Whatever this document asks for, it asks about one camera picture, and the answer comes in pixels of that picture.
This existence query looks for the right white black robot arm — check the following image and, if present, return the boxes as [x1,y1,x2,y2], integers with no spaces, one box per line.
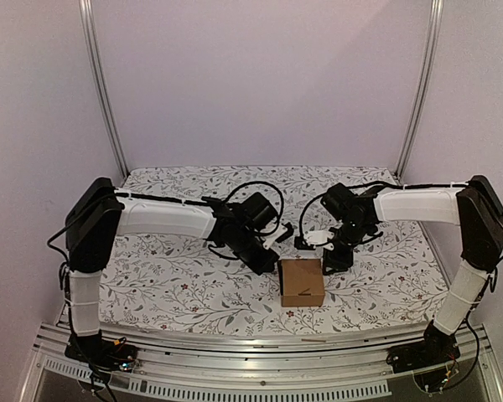
[304,175,503,365]

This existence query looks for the brown cardboard box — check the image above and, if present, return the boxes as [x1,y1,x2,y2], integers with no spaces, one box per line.
[277,259,325,308]

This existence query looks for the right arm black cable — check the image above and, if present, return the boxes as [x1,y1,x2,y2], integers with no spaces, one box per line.
[298,180,470,244]

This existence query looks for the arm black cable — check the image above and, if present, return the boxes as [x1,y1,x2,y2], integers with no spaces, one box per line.
[298,180,470,244]
[224,180,285,227]

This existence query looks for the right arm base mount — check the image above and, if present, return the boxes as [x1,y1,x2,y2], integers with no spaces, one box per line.
[386,321,460,374]

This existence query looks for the aluminium front rail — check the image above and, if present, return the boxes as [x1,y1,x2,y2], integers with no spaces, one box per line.
[18,322,503,402]

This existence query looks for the right aluminium frame post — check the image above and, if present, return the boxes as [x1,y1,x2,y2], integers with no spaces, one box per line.
[394,0,444,181]

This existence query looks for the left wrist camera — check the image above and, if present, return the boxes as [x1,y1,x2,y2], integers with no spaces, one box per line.
[262,222,294,250]

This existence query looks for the aluminium frame post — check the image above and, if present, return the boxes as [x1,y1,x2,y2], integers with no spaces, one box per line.
[394,0,444,181]
[78,0,130,180]

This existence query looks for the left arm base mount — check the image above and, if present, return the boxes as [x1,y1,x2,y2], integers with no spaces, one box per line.
[65,329,138,372]

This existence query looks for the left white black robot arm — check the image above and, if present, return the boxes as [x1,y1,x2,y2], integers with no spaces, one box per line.
[47,178,288,363]

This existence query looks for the left aluminium frame post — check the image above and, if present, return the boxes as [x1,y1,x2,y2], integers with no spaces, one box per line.
[78,0,130,180]

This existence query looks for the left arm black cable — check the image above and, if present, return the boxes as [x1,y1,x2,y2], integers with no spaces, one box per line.
[224,180,285,227]

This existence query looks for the floral patterned table mat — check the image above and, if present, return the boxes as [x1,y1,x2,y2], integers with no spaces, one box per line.
[65,165,461,336]

